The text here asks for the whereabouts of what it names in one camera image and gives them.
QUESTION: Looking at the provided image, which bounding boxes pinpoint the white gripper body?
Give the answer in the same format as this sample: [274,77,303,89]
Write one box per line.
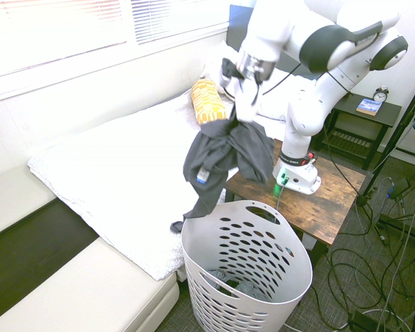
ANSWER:
[232,77,263,125]

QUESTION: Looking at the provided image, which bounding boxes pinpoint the dark grey shirt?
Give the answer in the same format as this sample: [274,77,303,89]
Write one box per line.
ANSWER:
[182,109,276,221]

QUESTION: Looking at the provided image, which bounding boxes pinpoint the white perforated laundry basket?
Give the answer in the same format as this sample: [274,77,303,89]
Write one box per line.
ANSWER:
[180,199,314,332]

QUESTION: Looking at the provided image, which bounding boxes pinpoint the grey clothes pile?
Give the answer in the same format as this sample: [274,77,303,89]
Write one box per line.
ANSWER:
[201,268,273,302]

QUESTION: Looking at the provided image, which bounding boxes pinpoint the white bed pillow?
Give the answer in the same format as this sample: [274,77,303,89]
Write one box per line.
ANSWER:
[200,39,288,122]

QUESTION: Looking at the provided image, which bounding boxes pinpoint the yellow patterned bolster pillow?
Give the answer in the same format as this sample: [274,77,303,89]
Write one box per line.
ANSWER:
[190,78,230,126]

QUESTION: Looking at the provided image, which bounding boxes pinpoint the dark blue headboard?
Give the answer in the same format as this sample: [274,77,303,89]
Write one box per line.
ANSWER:
[226,3,257,53]

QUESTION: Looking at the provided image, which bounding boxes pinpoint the small white window blind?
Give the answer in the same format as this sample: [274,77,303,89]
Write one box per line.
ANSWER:
[129,0,230,46]

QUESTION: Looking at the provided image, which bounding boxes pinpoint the blue cover book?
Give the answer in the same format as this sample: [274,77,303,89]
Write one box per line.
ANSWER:
[356,98,383,117]

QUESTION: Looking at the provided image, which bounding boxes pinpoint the black twin-bell alarm clock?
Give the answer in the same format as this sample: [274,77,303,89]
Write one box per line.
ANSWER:
[372,86,390,104]

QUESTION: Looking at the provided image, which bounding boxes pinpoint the rustic wooden side table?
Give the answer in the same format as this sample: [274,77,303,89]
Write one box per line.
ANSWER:
[223,138,367,264]

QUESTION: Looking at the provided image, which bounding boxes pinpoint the black bedside table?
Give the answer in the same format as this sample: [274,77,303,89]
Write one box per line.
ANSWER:
[312,92,403,171]

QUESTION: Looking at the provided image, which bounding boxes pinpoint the large white window blind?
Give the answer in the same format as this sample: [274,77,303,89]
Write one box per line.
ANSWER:
[0,0,128,81]

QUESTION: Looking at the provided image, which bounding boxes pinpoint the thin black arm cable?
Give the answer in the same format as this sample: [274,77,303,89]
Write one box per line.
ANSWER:
[261,60,367,199]

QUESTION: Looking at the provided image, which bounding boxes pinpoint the black camera stand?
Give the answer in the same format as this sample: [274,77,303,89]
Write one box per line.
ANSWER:
[353,80,415,240]

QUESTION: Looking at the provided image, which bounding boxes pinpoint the looped black floor cable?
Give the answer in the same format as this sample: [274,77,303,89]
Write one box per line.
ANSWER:
[311,247,415,332]

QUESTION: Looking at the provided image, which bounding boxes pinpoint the white bed frame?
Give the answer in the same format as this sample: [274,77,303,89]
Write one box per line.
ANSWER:
[0,163,181,332]

